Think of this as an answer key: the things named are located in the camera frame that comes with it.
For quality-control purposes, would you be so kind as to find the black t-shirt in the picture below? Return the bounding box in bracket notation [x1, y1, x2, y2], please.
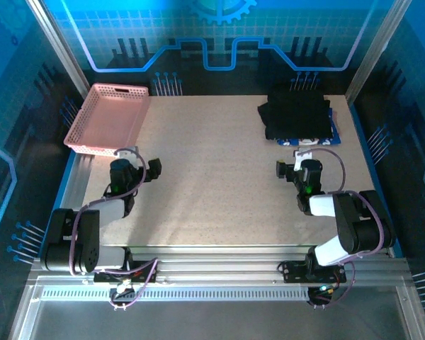
[257, 84, 336, 141]

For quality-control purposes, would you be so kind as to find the blue printed t-shirt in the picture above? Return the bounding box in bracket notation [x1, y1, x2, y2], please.
[276, 108, 341, 147]

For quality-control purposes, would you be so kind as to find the pink plastic basket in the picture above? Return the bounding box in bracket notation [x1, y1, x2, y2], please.
[63, 82, 150, 159]

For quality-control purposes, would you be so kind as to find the grey metal bottom panel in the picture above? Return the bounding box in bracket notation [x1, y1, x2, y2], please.
[6, 276, 425, 340]

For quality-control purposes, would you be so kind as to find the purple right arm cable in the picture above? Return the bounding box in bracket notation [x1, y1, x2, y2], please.
[295, 147, 384, 309]

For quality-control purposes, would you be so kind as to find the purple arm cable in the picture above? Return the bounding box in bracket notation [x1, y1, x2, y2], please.
[295, 147, 384, 309]
[69, 147, 159, 311]

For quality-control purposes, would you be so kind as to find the aluminium side rail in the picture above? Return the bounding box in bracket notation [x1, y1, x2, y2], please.
[58, 154, 93, 213]

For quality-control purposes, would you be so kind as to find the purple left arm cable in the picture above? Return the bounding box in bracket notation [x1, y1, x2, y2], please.
[69, 147, 159, 311]

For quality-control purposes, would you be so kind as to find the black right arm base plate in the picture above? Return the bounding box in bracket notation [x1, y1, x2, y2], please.
[281, 260, 347, 284]

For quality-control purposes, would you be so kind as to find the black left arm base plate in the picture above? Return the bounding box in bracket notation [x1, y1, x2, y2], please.
[93, 260, 159, 284]

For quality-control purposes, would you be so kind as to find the aluminium mounting rail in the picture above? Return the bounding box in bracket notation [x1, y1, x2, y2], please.
[28, 244, 412, 288]

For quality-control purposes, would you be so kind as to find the slotted grey cable duct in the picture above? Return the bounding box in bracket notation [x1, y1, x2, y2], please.
[40, 285, 311, 302]

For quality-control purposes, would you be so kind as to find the aluminium frame post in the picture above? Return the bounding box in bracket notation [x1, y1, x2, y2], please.
[345, 0, 412, 103]
[26, 0, 91, 100]

